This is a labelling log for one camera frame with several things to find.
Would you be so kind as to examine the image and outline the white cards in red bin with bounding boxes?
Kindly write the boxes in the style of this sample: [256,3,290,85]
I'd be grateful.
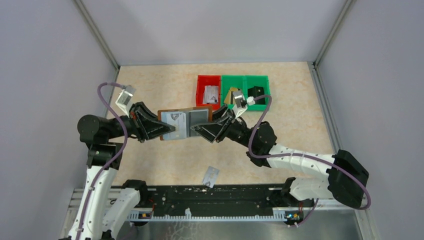
[202,85,219,104]

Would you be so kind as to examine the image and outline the silver grey credit card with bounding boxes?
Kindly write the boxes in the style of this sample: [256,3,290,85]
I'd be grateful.
[202,166,220,188]

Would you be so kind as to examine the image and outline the red plastic bin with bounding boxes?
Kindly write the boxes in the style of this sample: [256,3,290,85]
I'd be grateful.
[195,75,221,110]

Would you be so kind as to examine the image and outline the right green plastic bin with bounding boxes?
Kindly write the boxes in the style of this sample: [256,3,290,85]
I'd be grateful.
[244,75,271,112]

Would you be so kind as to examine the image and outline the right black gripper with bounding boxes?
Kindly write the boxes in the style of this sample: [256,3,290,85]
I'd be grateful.
[190,104,255,149]

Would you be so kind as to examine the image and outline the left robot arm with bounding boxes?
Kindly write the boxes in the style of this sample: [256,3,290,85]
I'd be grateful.
[65,102,176,240]

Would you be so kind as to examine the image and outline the middle green plastic bin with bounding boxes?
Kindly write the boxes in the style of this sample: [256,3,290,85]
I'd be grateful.
[220,75,247,109]

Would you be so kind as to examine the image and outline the right aluminium corner post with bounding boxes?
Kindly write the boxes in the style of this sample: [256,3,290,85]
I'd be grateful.
[313,0,357,70]

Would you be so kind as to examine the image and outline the gold card in green bin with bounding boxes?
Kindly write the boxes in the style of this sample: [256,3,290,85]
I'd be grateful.
[223,87,241,105]

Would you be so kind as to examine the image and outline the white silver credit card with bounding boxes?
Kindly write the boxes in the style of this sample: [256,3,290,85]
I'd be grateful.
[160,111,187,141]

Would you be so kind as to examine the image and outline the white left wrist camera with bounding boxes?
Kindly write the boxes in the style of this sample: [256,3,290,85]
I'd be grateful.
[115,85,136,116]

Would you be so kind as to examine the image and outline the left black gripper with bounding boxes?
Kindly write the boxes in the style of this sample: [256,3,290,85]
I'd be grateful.
[107,100,177,142]

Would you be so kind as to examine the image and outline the aluminium corner post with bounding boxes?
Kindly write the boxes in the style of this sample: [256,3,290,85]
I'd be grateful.
[72,0,121,71]
[313,0,357,70]

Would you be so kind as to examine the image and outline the left aluminium corner post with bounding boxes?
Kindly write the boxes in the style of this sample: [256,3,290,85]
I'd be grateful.
[72,0,121,71]

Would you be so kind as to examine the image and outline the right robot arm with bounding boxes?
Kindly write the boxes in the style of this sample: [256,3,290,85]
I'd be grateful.
[190,106,371,210]

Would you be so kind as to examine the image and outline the brown leather card holder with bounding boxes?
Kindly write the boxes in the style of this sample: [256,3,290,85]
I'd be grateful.
[157,106,213,141]

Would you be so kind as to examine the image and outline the green plastic bin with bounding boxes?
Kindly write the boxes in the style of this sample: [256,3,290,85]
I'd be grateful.
[220,75,247,109]
[244,75,271,112]

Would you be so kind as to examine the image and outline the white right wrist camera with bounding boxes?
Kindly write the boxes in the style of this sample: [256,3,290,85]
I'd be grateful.
[231,90,256,118]

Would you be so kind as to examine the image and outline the white slotted cable duct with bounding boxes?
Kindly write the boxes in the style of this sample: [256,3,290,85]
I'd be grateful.
[126,210,288,223]

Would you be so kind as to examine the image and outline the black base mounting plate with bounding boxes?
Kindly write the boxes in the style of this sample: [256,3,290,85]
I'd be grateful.
[117,184,316,218]

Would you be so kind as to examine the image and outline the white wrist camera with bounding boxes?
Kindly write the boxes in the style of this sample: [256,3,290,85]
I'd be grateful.
[231,90,256,118]
[115,85,136,116]

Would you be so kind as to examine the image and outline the aluminium front frame rail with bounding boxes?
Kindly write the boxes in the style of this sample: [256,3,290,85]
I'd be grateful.
[68,188,368,210]

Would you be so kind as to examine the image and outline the black card holder in bin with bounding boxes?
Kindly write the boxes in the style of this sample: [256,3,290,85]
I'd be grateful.
[247,86,266,105]

